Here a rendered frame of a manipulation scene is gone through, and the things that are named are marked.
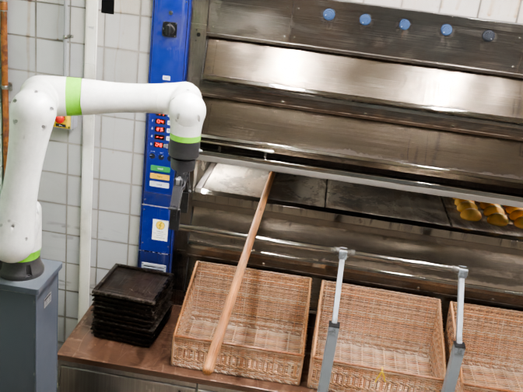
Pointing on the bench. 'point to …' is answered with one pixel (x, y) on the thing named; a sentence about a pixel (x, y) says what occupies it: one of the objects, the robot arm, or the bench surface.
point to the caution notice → (159, 229)
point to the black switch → (170, 29)
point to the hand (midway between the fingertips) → (178, 217)
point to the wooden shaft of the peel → (236, 283)
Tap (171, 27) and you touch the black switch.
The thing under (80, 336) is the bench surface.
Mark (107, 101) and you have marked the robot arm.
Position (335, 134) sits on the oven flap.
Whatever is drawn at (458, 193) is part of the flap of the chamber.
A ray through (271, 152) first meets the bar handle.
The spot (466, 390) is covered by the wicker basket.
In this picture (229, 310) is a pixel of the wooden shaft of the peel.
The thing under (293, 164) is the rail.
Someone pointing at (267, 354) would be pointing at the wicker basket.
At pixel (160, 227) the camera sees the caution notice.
